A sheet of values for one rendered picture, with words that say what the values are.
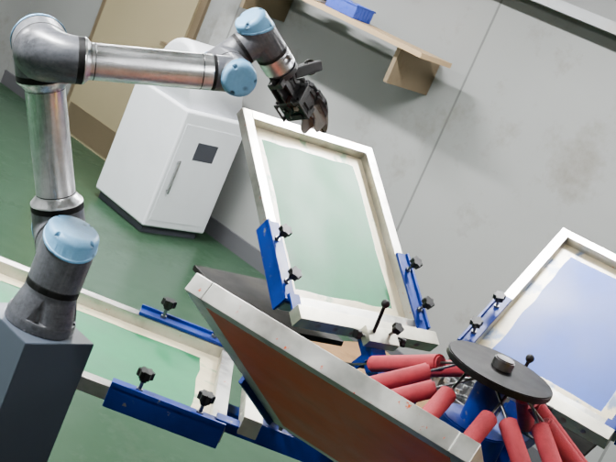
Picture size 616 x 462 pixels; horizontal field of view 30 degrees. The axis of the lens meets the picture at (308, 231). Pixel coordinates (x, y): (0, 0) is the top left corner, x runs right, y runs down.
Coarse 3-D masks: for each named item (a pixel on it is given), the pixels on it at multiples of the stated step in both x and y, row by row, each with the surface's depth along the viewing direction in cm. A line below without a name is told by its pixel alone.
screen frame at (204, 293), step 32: (192, 288) 202; (256, 320) 197; (288, 352) 194; (320, 352) 193; (256, 384) 241; (352, 384) 189; (384, 416) 189; (416, 416) 185; (448, 448) 182; (480, 448) 182
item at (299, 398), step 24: (240, 336) 207; (264, 360) 213; (288, 360) 199; (264, 384) 235; (288, 384) 218; (312, 384) 204; (288, 408) 241; (312, 408) 224; (312, 432) 248; (336, 432) 229; (336, 456) 256
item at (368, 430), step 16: (336, 400) 202; (352, 400) 193; (352, 416) 206; (368, 416) 197; (352, 432) 219; (368, 432) 208; (384, 432) 200; (400, 432) 191; (368, 448) 223; (384, 448) 213; (400, 448) 203; (416, 448) 194; (432, 448) 187
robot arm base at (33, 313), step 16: (32, 288) 240; (16, 304) 241; (32, 304) 240; (48, 304) 240; (64, 304) 242; (16, 320) 240; (32, 320) 240; (48, 320) 240; (64, 320) 242; (48, 336) 241; (64, 336) 244
